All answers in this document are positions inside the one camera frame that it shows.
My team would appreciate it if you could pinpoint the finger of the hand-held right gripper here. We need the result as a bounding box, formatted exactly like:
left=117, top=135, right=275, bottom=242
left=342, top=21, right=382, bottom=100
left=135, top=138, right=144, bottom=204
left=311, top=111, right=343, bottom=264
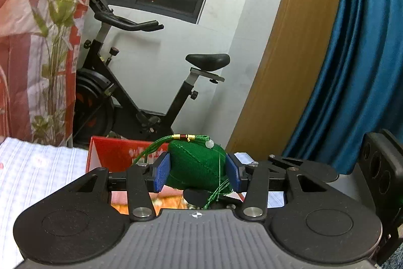
left=183, top=188, right=221, bottom=207
left=268, top=154, right=340, bottom=184

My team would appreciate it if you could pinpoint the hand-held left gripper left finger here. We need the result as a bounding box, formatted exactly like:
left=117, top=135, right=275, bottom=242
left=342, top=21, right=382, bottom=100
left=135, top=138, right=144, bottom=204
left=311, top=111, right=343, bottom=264
left=74, top=151, right=172, bottom=222

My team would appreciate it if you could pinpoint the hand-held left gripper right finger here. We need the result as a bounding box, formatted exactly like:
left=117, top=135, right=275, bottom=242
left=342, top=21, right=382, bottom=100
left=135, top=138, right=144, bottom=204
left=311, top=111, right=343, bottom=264
left=226, top=153, right=335, bottom=223

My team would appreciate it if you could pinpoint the green tasselled sachet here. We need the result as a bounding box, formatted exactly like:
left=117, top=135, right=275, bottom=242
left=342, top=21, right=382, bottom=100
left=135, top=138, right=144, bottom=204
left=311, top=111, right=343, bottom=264
left=132, top=133, right=236, bottom=210

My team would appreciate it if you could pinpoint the red cardboard box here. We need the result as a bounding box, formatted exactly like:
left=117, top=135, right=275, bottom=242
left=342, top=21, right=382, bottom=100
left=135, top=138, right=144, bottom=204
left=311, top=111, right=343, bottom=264
left=85, top=136, right=243, bottom=217

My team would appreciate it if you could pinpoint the black exercise bike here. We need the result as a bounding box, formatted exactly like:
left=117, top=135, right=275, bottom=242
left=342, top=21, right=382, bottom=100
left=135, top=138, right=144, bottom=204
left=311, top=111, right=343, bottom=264
left=73, top=0, right=231, bottom=150

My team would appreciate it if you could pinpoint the blue curtain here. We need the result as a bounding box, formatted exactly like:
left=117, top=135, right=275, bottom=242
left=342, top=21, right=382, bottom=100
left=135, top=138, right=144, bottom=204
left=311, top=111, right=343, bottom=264
left=282, top=0, right=403, bottom=175

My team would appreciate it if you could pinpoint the wooden door panel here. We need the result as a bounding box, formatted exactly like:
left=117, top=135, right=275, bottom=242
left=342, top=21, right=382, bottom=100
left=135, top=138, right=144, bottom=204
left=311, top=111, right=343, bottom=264
left=227, top=0, right=347, bottom=160

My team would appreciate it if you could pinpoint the blue checkered bed sheet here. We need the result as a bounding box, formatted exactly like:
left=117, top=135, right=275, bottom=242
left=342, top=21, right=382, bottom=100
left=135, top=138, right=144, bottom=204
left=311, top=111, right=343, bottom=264
left=0, top=137, right=288, bottom=269

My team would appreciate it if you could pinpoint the red plant-printed curtain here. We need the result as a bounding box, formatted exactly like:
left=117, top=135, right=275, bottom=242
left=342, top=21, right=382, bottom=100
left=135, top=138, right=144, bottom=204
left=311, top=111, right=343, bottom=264
left=0, top=0, right=109, bottom=146

